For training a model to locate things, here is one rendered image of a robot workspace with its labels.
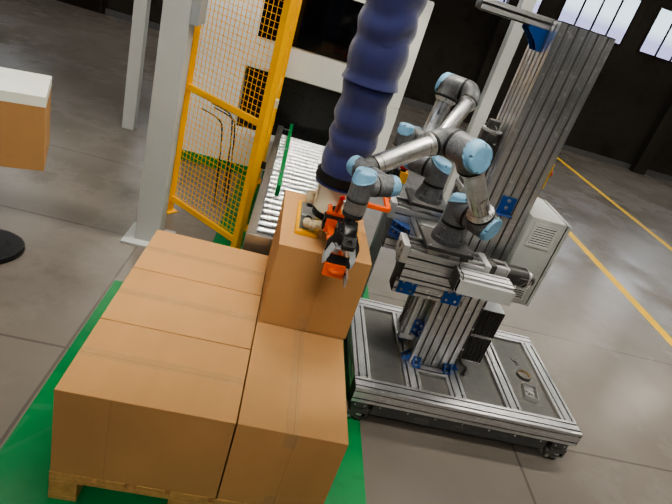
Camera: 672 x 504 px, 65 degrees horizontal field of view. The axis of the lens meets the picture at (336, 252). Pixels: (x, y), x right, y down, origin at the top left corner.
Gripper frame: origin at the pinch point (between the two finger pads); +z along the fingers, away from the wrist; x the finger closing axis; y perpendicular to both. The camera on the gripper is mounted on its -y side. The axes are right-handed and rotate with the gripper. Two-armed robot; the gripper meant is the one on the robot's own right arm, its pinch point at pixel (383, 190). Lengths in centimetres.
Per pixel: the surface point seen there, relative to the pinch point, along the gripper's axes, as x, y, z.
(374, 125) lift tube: -20, 39, -38
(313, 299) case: -25, 59, 36
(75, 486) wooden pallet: -96, 119, 99
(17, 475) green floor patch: -120, 113, 108
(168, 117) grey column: -127, -75, 17
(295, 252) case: -38, 59, 16
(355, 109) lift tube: -30, 39, -42
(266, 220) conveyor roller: -53, -48, 55
